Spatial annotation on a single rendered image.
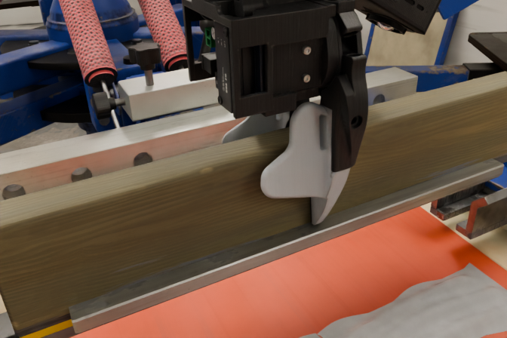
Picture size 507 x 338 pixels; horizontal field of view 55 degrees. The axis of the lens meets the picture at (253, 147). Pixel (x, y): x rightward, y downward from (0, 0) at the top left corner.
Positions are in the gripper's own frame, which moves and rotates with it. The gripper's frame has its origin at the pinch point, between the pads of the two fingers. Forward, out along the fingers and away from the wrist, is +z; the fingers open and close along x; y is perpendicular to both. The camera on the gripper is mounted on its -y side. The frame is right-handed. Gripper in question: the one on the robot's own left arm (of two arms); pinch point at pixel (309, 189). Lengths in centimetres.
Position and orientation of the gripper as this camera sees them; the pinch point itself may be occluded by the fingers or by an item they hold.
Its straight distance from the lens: 35.6
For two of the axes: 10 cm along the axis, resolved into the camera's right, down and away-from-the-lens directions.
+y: -8.9, 2.3, -3.9
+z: 0.3, 8.9, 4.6
